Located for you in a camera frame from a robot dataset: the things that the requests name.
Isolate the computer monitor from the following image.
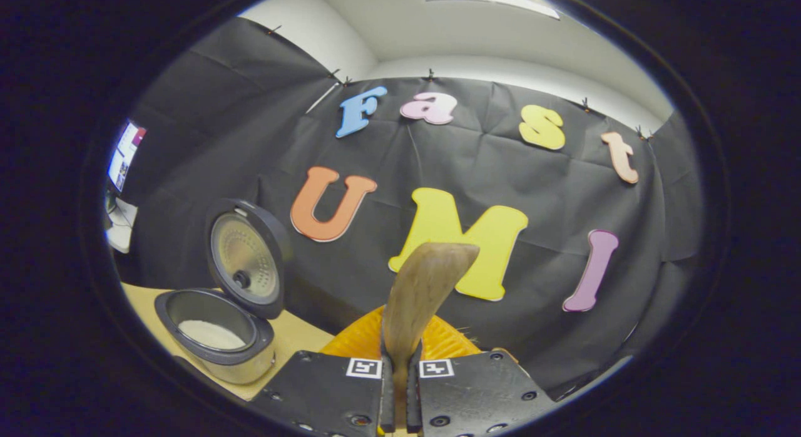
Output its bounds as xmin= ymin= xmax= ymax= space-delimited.
xmin=108 ymin=120 xmax=148 ymax=193

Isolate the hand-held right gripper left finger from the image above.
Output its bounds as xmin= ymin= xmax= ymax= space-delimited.
xmin=250 ymin=306 xmax=396 ymax=437

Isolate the white desk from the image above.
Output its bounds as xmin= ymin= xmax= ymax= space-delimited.
xmin=104 ymin=196 xmax=140 ymax=254

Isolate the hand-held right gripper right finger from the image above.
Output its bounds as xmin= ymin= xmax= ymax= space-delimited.
xmin=407 ymin=315 xmax=558 ymax=437

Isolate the grey rice cooker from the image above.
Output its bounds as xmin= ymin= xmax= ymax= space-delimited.
xmin=155 ymin=198 xmax=292 ymax=386

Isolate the wooden spoon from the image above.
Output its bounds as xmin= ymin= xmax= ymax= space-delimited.
xmin=382 ymin=242 xmax=481 ymax=425

